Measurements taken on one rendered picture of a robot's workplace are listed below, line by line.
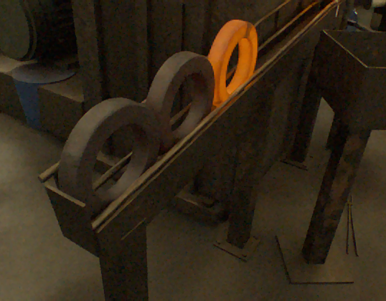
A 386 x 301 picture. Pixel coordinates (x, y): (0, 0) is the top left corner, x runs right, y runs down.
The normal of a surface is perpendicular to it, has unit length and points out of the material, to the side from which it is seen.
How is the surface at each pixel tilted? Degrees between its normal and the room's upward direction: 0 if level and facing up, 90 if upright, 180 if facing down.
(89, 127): 30
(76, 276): 0
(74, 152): 53
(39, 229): 0
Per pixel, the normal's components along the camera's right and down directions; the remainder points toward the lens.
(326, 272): 0.04, -0.84
